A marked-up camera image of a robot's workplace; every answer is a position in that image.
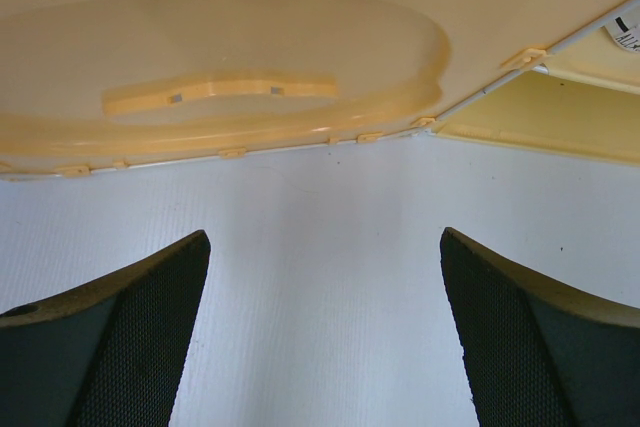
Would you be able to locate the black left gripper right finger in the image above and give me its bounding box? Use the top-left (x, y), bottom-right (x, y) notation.
top-left (440, 227), bottom-right (639, 426)

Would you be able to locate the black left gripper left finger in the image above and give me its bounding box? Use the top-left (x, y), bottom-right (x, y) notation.
top-left (1, 230), bottom-right (209, 426)

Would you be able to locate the yellow cabinet door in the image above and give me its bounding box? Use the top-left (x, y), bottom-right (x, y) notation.
top-left (1, 0), bottom-right (628, 180)

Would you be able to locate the red canvas sneaker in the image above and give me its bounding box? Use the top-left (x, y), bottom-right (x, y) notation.
top-left (605, 7), bottom-right (640, 53)

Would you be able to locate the yellow plastic shoe cabinet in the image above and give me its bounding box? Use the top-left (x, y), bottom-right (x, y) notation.
top-left (430, 0), bottom-right (639, 165)

